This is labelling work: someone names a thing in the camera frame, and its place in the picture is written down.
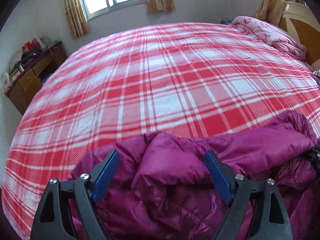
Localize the clutter pile on desk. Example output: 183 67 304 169
1 38 53 96

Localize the striped pillow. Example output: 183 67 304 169
312 70 320 82

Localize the wooden headboard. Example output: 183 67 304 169
279 2 320 70

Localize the far right yellow curtain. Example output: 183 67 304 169
253 0 286 26

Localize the left yellow curtain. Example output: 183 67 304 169
62 0 90 39

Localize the red plaid bed sheet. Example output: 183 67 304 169
2 23 319 239

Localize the pink floral quilt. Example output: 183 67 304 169
232 16 306 61

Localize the wooden desk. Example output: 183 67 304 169
4 41 67 114

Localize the magenta down jacket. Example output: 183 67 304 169
71 111 319 239

